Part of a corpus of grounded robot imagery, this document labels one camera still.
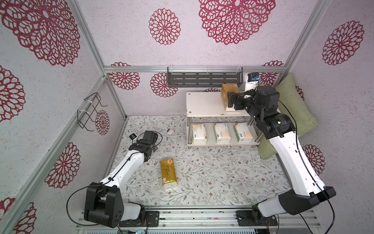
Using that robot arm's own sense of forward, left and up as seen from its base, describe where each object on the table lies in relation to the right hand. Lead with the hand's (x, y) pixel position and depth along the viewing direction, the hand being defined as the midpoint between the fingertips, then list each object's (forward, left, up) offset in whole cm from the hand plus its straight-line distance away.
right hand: (238, 89), depth 63 cm
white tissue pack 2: (+5, +1, -37) cm, 37 cm away
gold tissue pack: (-21, +33, -41) cm, 57 cm away
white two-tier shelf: (+8, +11, -15) cm, 20 cm away
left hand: (-10, +47, -35) cm, 60 cm away
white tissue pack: (+4, +15, -37) cm, 40 cm away
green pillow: (+7, -34, -15) cm, 38 cm away
